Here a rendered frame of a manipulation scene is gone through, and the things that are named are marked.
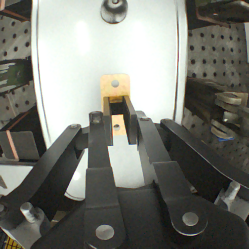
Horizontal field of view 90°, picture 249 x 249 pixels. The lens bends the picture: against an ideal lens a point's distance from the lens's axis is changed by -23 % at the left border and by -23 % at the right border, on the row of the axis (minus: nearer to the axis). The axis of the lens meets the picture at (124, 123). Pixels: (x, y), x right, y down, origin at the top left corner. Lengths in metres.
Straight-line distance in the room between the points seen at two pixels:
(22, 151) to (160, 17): 0.32
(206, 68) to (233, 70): 0.15
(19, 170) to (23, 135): 0.07
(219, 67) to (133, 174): 0.52
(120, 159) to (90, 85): 0.13
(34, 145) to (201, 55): 0.57
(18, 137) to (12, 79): 0.12
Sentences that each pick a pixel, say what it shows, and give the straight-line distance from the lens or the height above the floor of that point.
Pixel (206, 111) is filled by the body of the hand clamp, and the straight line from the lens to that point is 0.25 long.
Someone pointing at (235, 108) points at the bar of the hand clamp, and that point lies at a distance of 0.20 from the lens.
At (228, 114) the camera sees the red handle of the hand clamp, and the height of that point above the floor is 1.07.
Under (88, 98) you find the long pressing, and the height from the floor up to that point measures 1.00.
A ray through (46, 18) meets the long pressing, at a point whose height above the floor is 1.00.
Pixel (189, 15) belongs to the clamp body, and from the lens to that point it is 0.35.
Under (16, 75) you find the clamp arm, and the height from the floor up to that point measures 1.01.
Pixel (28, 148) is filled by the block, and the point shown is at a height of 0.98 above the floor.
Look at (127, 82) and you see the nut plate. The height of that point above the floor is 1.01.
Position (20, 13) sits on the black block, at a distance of 0.34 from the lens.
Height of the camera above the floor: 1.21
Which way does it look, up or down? 66 degrees down
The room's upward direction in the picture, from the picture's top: 165 degrees clockwise
